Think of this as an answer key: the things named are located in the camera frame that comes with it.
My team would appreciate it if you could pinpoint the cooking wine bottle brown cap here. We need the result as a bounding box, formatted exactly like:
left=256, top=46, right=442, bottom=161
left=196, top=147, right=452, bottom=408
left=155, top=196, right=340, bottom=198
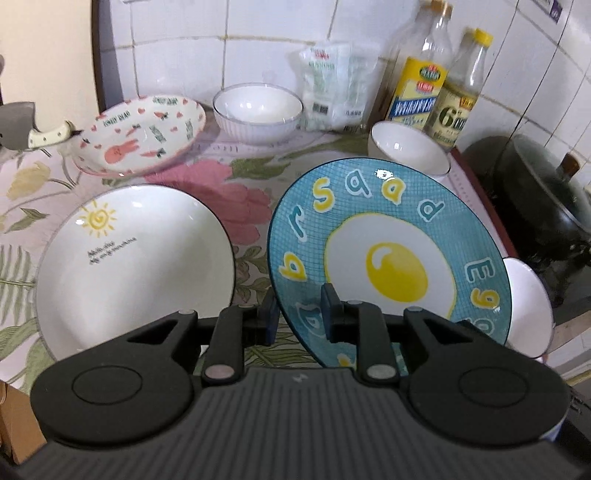
left=385, top=0, right=453, bottom=134

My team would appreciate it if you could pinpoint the blue plate with egg print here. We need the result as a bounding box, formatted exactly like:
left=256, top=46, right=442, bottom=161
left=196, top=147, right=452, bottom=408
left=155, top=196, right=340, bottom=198
left=267, top=158, right=512, bottom=370

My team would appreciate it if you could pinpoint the glass wok lid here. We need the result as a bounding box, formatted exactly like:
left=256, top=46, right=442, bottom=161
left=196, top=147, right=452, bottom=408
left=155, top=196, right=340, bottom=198
left=496, top=135, right=591, bottom=232

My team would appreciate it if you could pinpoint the floral tablecloth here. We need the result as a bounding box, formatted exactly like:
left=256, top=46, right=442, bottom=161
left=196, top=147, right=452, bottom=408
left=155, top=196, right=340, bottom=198
left=0, top=99, right=513, bottom=384

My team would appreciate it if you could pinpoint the white plate with sun print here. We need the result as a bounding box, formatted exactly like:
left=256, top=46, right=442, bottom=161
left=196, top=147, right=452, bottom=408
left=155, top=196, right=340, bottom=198
left=34, top=185, right=237, bottom=365

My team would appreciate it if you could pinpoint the white ribbed bowl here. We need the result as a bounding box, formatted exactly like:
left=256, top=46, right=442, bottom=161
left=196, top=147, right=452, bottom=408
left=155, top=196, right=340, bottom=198
left=501, top=257, right=555, bottom=361
left=212, top=83, right=304, bottom=146
left=368, top=121, right=452, bottom=178

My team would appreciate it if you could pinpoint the cleaver with spotted handle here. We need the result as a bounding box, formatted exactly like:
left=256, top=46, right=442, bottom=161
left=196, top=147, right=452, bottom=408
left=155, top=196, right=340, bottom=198
left=0, top=100, right=84, bottom=152

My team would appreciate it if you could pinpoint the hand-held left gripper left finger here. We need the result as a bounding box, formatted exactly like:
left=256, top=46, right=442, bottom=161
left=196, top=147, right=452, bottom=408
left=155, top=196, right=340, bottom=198
left=127, top=291, right=280, bottom=386

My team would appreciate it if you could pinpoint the rabbit print plate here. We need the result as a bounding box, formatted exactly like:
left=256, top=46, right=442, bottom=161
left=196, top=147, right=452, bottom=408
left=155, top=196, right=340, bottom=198
left=70, top=95, right=207, bottom=178

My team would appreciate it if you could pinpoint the cream cutting board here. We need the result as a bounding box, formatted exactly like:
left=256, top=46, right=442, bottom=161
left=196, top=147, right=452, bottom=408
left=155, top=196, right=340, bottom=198
left=0, top=0, right=126, bottom=116

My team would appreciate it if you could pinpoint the black gas stove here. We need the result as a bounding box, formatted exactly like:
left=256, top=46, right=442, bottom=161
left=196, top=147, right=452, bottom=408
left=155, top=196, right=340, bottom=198
left=517, top=222, right=591, bottom=319

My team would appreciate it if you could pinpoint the vinegar bottle yellow cap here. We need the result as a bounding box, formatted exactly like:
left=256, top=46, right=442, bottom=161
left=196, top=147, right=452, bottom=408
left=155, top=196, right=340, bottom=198
left=425, top=28, right=495, bottom=151

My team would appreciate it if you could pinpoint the white seasoning bag red print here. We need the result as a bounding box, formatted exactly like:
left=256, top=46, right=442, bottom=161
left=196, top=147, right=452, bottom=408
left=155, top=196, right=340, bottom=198
left=298, top=41, right=354, bottom=132

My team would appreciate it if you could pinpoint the black wok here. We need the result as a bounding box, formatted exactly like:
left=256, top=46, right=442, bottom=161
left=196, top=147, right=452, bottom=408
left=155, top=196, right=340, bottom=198
left=462, top=134, right=591, bottom=282

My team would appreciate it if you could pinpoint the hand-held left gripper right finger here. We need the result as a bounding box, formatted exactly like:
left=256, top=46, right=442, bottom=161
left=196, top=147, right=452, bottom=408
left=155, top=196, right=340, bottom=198
left=321, top=282, right=467, bottom=386

